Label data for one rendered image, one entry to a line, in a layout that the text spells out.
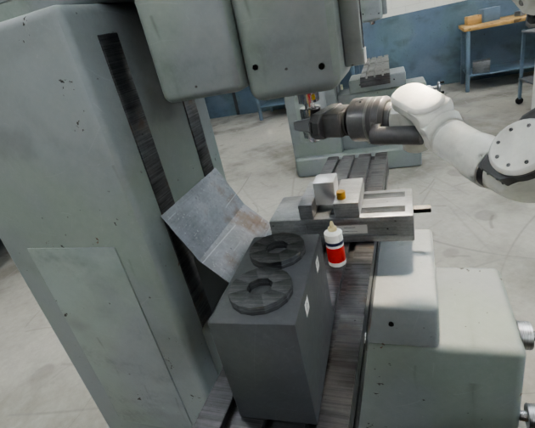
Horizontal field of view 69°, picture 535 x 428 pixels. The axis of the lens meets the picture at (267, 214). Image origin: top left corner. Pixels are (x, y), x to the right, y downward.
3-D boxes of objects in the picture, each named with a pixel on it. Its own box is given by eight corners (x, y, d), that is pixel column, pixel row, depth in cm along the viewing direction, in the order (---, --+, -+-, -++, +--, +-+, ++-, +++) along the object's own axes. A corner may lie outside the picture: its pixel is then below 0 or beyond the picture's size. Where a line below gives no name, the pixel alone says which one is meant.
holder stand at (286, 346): (335, 318, 73) (319, 226, 65) (318, 425, 55) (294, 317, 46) (273, 317, 77) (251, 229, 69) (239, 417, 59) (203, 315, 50)
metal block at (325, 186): (339, 194, 102) (336, 172, 100) (336, 204, 97) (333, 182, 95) (319, 194, 104) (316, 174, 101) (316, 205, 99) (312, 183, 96)
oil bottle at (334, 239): (347, 257, 90) (341, 216, 86) (345, 267, 87) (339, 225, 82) (330, 257, 92) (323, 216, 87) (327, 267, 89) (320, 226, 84)
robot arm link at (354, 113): (335, 93, 88) (385, 88, 81) (340, 134, 92) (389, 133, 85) (305, 108, 80) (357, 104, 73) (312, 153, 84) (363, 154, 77)
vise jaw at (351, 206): (364, 190, 105) (363, 177, 103) (360, 217, 92) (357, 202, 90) (342, 192, 107) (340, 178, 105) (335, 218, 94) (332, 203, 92)
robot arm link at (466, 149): (450, 166, 69) (542, 229, 54) (415, 143, 64) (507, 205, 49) (493, 115, 66) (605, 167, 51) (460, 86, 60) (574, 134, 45)
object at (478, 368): (492, 410, 133) (502, 265, 107) (514, 515, 106) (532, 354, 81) (272, 382, 162) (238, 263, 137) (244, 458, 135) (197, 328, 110)
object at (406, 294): (432, 261, 115) (431, 227, 110) (440, 351, 86) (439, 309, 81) (273, 261, 133) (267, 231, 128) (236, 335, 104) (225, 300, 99)
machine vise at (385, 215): (413, 211, 103) (411, 173, 99) (414, 241, 91) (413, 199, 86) (287, 217, 116) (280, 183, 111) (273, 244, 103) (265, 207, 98)
